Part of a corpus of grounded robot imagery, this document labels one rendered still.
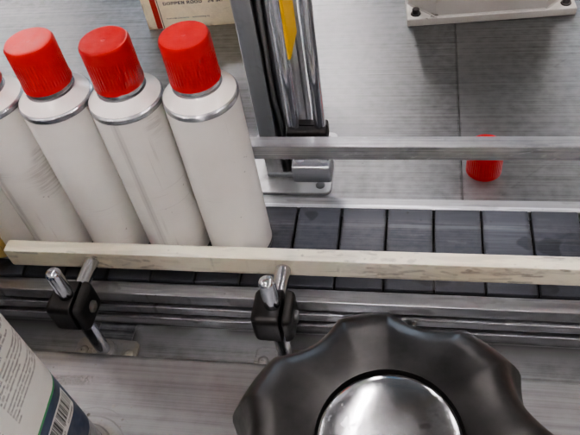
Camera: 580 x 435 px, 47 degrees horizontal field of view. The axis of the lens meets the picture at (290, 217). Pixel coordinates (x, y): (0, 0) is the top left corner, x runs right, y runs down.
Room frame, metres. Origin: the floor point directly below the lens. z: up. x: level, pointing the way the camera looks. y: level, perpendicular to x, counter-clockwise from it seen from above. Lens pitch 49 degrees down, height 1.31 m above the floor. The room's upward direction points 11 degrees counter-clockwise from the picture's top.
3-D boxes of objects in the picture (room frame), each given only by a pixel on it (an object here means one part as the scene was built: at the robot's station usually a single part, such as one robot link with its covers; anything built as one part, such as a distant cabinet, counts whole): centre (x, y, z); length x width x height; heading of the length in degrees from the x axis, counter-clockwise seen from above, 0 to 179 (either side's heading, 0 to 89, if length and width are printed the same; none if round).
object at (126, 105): (0.37, 0.09, 0.98); 0.05 x 0.05 x 0.20
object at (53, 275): (0.32, 0.17, 0.89); 0.06 x 0.03 x 0.12; 164
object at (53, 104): (0.39, 0.14, 0.98); 0.05 x 0.05 x 0.20
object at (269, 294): (0.26, 0.02, 0.89); 0.03 x 0.03 x 0.12; 74
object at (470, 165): (0.43, -0.19, 0.85); 0.03 x 0.03 x 0.03
